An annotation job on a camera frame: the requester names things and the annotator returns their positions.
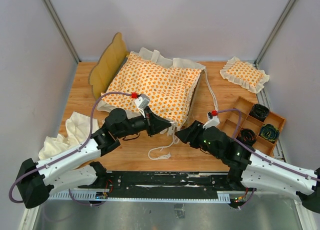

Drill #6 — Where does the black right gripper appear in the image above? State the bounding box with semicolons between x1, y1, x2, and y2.
175;120;222;159

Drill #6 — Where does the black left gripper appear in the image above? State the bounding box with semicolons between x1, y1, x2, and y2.
116;106;172;138

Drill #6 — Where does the duck print bed cover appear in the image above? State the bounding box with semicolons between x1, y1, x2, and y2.
98;47;207;136

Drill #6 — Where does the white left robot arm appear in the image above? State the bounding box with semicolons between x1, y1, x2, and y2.
14;107;172;209

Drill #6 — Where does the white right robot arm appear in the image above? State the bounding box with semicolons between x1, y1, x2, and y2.
175;121;320;213

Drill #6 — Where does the dark rolled sock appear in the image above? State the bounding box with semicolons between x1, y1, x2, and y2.
237;128;257;146
249;104;270;122
259;124;280;144

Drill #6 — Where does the dark rolled sock upper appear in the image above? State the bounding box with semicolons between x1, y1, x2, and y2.
249;104;270;122

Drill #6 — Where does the wooden compartment organizer box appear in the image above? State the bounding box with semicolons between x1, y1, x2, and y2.
218;96;286;157

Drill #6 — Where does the cream cloth pile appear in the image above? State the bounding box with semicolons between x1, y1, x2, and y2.
38;112;91;160

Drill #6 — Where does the duck print small pillow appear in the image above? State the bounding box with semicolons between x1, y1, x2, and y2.
219;56;270;94

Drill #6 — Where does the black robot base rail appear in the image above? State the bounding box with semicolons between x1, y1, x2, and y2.
35;170;306;203

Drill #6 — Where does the wooden pet bed frame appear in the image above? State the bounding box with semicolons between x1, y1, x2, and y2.
88;32;206;129

